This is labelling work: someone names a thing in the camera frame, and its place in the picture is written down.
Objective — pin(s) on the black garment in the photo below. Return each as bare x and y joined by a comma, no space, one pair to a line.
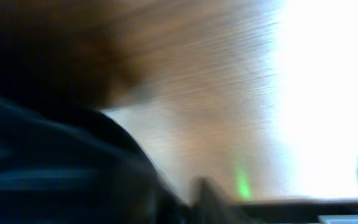
62,160

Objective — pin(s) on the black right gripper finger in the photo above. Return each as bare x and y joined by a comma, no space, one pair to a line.
211,208

